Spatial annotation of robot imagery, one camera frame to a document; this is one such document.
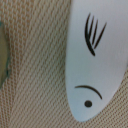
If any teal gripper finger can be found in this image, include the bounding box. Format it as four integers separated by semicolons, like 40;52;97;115
0;21;10;89

